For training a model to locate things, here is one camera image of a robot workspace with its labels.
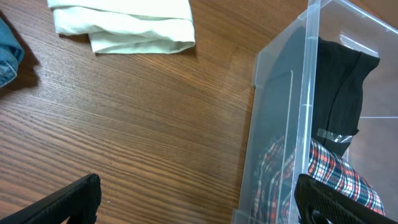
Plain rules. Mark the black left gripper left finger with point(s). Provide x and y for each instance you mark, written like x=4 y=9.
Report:
x=76 y=203

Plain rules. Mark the black cloth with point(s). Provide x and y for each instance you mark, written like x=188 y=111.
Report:
x=338 y=91

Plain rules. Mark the plaid cloth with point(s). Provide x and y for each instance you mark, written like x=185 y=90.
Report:
x=335 y=174

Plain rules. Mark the folded cream cloth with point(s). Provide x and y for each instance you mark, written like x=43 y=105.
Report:
x=127 y=26

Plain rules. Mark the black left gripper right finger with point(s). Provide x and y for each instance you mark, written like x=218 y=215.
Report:
x=319 y=204

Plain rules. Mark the clear plastic storage bin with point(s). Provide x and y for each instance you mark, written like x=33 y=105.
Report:
x=373 y=150

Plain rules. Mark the folded blue denim jeans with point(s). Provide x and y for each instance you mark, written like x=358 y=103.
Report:
x=11 y=54

